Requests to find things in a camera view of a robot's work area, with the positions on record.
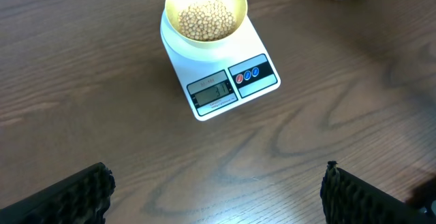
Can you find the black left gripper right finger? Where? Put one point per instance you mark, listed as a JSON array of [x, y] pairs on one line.
[[346, 199]]

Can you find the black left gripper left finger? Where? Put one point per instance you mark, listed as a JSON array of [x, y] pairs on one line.
[[83, 197]]

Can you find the white digital kitchen scale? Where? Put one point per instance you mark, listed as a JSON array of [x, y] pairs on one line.
[[221, 78]]

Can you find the soybeans in bowl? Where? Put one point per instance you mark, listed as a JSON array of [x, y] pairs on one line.
[[206, 22]]

